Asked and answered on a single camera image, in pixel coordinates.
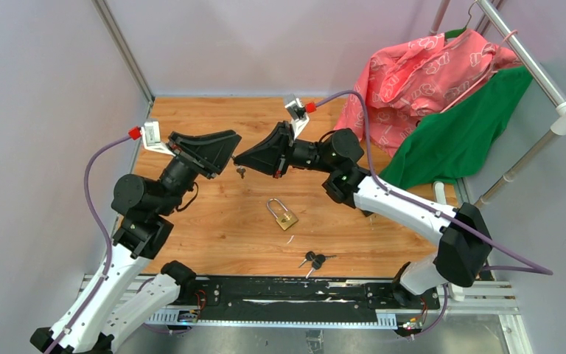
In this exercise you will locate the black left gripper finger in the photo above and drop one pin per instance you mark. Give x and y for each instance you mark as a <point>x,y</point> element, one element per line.
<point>222,140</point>
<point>210,162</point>

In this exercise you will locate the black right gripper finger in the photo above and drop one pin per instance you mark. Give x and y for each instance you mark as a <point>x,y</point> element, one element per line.
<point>273,141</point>
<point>266,160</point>

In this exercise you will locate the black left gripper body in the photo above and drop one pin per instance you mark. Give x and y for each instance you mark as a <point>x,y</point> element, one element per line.
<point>182,155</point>

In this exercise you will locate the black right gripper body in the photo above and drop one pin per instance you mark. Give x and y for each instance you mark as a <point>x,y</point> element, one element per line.
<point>290,155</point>

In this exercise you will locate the small brass key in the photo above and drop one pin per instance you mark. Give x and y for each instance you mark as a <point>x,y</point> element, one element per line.
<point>239,168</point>

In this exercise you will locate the brass padlock steel shackle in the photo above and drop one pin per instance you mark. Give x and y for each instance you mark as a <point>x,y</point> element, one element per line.
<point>283,216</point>

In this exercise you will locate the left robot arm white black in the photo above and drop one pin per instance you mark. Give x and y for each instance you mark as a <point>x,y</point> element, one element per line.
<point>100,321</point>

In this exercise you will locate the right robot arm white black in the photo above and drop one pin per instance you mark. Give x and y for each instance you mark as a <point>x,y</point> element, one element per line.
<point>458,233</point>

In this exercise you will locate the black-headed key bunch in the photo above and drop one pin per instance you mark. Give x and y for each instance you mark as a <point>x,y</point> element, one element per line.
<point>315,260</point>

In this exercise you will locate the pink patterned garment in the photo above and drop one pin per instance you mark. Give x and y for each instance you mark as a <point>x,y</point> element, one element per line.
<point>402,84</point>

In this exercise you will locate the green garment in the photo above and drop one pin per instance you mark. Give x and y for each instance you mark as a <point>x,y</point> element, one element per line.
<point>455,144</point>

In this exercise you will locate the metal clothes rack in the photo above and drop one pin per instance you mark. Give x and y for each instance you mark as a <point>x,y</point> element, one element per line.
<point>522,186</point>

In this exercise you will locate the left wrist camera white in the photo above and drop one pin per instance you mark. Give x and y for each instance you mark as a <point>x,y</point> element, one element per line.
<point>150,134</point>

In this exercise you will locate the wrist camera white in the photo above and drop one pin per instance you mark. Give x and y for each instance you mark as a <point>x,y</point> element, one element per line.
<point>150,134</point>
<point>299,113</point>

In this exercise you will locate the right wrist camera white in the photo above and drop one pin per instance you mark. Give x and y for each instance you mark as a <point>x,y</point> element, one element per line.
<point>299,113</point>

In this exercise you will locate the aluminium corner frame post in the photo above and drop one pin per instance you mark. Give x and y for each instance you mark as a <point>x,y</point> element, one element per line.
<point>113,28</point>

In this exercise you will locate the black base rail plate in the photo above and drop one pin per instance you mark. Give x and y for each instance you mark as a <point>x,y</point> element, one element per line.
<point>324,303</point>

